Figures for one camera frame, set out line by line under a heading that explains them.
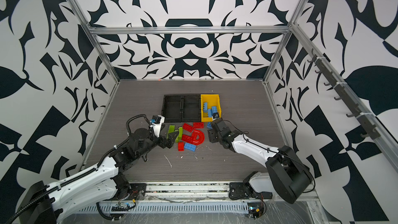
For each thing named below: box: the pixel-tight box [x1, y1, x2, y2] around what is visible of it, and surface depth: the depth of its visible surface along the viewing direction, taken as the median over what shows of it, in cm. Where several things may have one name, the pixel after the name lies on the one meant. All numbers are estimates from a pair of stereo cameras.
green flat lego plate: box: [167, 124, 176, 134], surface depth 95 cm
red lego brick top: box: [193, 121, 205, 129], surface depth 98 cm
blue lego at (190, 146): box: [184, 142, 196, 152], surface depth 89 cm
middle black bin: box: [174, 94, 202, 123], surface depth 104 cm
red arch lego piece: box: [181, 129, 205, 146], surface depth 92 cm
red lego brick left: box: [182, 122, 194, 133], surface depth 96 cm
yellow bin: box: [200, 93, 222, 123], surface depth 103 cm
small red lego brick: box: [178, 141, 184, 152], surface depth 88 cm
